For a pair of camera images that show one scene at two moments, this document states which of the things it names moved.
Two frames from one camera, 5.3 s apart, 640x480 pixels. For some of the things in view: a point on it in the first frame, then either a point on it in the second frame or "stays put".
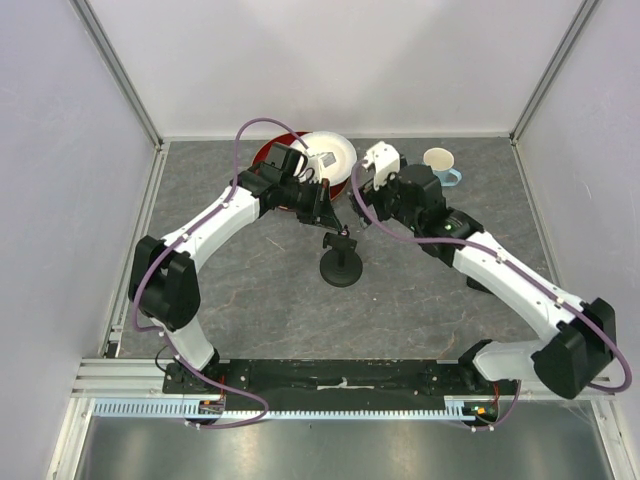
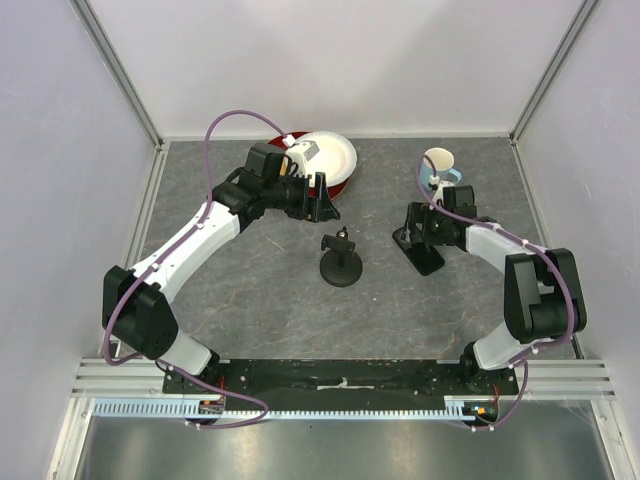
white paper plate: x=337 y=155 stays put
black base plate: x=341 y=383 stays put
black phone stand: x=340 y=266 stays put
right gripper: x=370 y=196 to x=420 y=213
